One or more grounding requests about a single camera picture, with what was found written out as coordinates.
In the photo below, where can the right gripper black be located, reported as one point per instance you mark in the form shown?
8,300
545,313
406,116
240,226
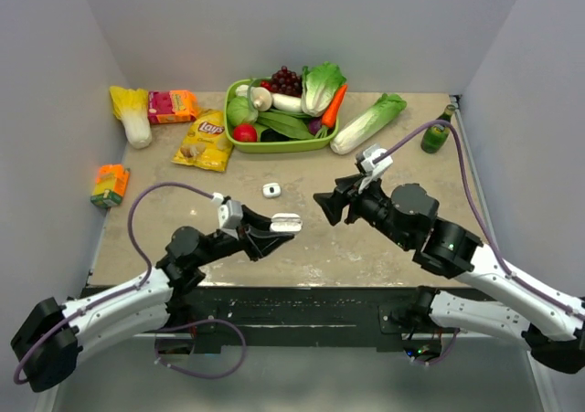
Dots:
331,203

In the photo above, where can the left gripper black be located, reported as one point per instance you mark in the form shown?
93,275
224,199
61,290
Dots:
258,245

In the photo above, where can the white oval case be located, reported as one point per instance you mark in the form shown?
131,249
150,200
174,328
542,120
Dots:
286,223

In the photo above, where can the white earbud charging case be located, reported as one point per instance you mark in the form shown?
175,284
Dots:
271,190

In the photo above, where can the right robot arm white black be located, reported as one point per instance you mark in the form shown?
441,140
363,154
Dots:
547,323

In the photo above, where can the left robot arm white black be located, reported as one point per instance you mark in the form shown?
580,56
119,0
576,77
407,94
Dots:
56,337

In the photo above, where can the green plastic basket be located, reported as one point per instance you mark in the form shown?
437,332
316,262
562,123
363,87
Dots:
273,147

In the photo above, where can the green toy napa cabbage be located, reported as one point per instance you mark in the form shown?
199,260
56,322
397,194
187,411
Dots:
365,125

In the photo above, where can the toy purple onion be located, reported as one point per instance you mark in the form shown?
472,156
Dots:
314,126

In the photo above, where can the toy orange carrot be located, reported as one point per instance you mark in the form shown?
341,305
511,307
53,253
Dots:
328,119

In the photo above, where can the toy green leaf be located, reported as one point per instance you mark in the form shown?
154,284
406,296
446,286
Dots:
286,125

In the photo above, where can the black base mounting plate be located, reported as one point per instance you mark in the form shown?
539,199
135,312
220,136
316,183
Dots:
379,318

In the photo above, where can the toy red tomato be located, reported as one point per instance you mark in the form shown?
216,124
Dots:
245,133

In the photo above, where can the yellow Lays chips bag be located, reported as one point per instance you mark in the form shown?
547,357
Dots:
206,144

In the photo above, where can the toy white radish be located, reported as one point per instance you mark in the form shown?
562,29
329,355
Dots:
286,103

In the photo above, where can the green glass bottle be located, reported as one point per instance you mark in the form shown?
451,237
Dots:
436,135

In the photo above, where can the toy round green cabbage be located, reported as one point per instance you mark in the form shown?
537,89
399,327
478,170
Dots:
239,112

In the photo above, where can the toy cabbage in basket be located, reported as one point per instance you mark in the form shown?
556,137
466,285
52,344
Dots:
320,84

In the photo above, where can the toy mushroom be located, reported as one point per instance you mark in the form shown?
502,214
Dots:
260,98

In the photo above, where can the toy purple grapes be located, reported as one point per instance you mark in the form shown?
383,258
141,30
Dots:
285,82

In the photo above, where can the pink orange snack box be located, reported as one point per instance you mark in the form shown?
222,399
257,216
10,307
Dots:
170,107

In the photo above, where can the orange green small carton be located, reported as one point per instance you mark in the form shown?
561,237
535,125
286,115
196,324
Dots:
110,186

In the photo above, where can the yellow white toy cabbage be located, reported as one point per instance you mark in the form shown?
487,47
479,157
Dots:
130,108

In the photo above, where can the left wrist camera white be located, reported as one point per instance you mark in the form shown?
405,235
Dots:
229,211

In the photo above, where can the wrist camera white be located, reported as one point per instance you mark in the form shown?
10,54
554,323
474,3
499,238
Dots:
372,163
229,211

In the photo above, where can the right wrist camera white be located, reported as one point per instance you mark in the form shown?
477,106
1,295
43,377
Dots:
372,163

